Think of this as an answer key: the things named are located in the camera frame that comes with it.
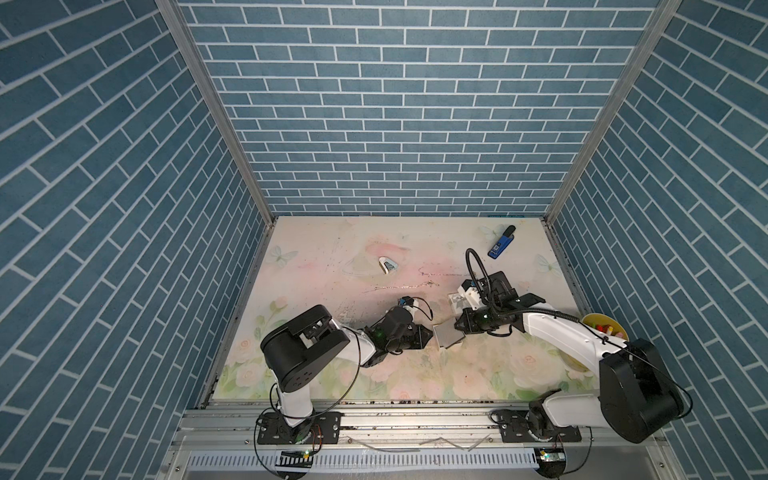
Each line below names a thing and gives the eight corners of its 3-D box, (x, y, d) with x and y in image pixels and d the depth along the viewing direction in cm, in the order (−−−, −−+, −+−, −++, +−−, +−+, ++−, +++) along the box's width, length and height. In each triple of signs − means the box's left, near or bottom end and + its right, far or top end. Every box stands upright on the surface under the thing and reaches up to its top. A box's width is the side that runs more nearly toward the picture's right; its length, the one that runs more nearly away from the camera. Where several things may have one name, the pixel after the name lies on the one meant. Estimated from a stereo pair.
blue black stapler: (486, 256, 113) (490, 246, 108) (506, 234, 120) (510, 223, 116) (494, 261, 111) (498, 251, 107) (514, 238, 119) (519, 227, 114)
